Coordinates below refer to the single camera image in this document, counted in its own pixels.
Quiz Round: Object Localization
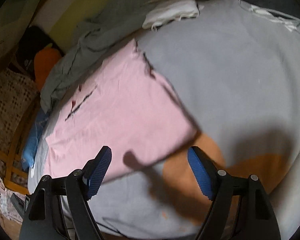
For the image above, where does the green white wall pad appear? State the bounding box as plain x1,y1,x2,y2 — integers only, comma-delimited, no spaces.
31,0,109,51

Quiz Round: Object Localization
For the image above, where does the blue pillow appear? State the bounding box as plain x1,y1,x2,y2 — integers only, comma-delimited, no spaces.
21,108,49,172

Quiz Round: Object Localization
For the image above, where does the folded white garment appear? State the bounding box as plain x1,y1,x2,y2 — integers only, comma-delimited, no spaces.
142,0,204,31

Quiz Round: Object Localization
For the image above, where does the checkered canopy cloth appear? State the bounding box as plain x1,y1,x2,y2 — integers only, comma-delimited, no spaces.
0,0,47,60

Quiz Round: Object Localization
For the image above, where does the orange plush pillow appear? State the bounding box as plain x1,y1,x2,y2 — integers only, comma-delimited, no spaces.
33,47,62,91

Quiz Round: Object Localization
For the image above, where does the pink printed t-shirt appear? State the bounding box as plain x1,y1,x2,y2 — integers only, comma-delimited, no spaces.
44,40,196,181

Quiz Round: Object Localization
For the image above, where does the grey-green duvet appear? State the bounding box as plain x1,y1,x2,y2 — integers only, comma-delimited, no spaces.
39,0,233,114

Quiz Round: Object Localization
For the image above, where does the wooden bed frame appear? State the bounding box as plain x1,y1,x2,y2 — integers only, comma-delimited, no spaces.
0,0,73,196

